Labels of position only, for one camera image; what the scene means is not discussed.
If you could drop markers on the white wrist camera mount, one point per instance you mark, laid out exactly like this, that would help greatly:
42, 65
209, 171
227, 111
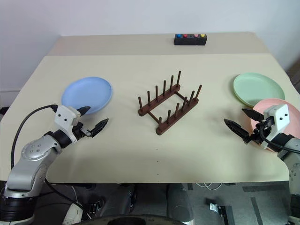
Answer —
281, 117
64, 116

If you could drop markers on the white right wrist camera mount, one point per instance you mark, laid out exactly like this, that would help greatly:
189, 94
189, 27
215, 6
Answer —
281, 117

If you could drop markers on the brown wooden dish rack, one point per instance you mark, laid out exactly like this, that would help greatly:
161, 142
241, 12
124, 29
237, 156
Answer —
160, 131

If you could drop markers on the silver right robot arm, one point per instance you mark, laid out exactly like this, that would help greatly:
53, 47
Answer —
295, 173

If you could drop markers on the white power strip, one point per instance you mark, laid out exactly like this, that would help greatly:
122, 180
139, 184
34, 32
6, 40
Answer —
71, 214

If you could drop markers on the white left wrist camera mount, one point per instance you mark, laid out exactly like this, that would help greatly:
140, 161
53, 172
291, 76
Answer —
64, 116

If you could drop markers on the dark rounded shape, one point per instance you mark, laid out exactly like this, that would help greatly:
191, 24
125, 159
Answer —
119, 199
179, 201

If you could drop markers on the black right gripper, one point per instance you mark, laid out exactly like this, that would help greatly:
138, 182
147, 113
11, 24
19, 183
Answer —
256, 138

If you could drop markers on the black button box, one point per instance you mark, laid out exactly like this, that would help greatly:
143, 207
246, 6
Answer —
189, 42

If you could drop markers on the green plate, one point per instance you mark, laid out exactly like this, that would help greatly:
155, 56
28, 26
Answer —
257, 87

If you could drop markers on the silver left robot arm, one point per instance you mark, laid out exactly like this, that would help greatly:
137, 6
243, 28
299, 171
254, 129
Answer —
30, 152

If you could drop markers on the pink-red plate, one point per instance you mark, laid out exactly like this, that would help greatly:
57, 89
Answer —
294, 122

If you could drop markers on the black metal bracket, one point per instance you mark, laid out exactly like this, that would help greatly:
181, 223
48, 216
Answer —
220, 209

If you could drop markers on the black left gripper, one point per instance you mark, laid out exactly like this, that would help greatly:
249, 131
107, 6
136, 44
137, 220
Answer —
80, 131

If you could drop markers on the blue plate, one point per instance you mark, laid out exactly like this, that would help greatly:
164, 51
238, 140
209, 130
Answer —
86, 93

